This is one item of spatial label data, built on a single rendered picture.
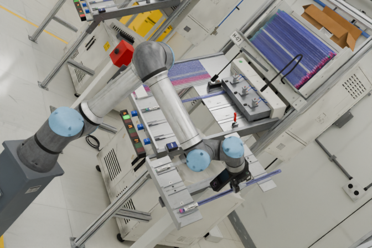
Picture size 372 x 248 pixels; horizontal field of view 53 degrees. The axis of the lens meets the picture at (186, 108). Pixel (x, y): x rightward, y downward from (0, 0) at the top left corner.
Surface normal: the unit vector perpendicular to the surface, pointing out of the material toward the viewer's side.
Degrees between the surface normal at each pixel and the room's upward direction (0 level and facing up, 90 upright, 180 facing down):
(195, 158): 90
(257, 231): 90
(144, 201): 90
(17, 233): 0
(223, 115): 43
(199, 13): 90
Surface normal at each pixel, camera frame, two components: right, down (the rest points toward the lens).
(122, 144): -0.63, -0.35
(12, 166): -0.39, -0.03
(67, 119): 0.64, -0.67
